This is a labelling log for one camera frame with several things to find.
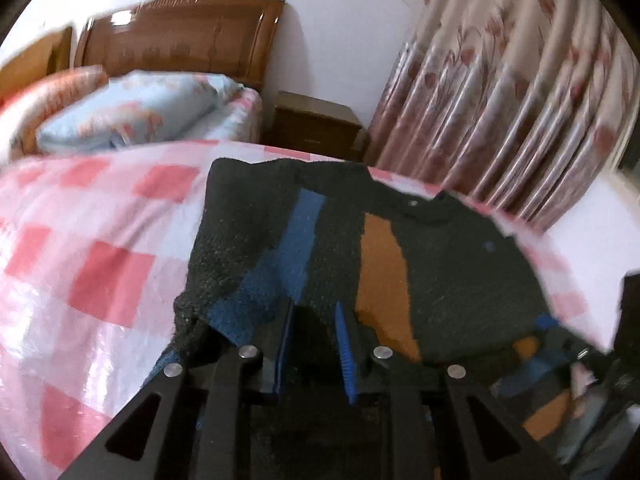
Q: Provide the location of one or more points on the brown wooden cabinet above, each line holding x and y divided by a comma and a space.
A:
46, 56

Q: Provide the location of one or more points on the brown wooden nightstand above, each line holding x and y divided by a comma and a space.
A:
306, 124

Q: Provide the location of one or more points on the light blue floral pillow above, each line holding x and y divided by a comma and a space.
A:
138, 108

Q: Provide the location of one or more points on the pink floral pillow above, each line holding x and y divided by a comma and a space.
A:
27, 111

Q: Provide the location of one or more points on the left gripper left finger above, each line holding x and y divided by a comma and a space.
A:
204, 422

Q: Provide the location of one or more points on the wooden headboard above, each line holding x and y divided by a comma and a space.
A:
227, 37

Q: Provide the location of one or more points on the black striped knit sweater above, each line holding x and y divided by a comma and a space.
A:
334, 328

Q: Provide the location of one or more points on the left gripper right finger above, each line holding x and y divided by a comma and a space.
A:
440, 423

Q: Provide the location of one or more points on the floral pink curtain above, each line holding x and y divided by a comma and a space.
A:
517, 104

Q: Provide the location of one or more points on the pink checkered bed sheet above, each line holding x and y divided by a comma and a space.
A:
95, 250

